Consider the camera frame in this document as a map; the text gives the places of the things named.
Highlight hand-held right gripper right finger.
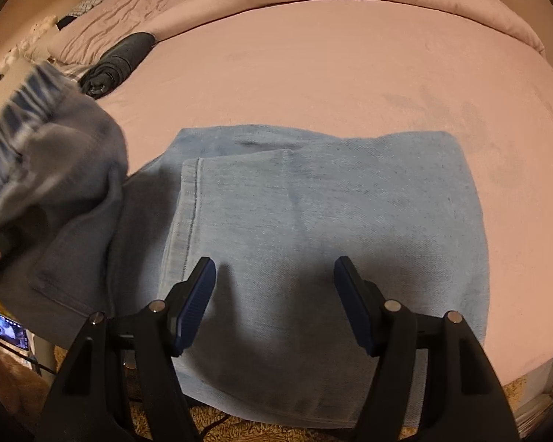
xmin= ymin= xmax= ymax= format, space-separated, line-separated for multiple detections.
xmin=333 ymin=256 xmax=521 ymax=442

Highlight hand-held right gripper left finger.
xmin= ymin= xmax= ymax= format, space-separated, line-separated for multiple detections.
xmin=34 ymin=257 xmax=217 ymax=442

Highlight light blue denim pants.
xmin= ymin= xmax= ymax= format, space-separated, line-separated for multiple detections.
xmin=0 ymin=62 xmax=491 ymax=429

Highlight phone with lit screen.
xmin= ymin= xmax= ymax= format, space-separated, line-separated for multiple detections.
xmin=0 ymin=305 xmax=31 ymax=351

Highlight white cloth bundle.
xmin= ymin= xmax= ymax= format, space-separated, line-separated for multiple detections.
xmin=0 ymin=14 xmax=60 ymax=81

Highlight bed with pink sheet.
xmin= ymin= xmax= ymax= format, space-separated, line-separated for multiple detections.
xmin=0 ymin=0 xmax=553 ymax=424

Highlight dark folded clothes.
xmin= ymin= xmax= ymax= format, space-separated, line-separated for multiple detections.
xmin=79 ymin=32 xmax=156 ymax=99

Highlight small checkered pillow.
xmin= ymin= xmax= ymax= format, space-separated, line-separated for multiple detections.
xmin=69 ymin=0 xmax=118 ymax=19

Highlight black cable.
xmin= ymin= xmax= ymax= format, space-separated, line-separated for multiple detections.
xmin=196 ymin=414 xmax=233 ymax=442

